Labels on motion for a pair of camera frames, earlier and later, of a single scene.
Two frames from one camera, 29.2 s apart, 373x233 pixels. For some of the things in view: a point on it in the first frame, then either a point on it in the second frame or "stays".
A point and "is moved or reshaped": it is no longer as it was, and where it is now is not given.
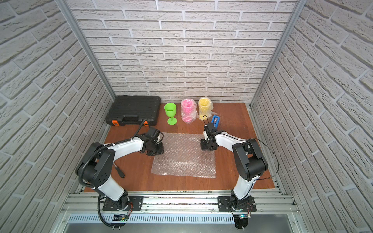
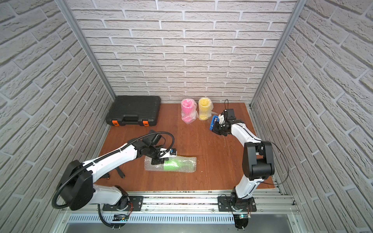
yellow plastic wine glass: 205,106 stays
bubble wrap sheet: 205,107 stays
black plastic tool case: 127,110 stays
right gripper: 204,146 → 216,129
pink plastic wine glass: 189,110 stays
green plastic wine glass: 170,109 → 173,165
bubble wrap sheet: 189,113 stays
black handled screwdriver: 121,173 stays
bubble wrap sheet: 183,156 is moved or reshaped
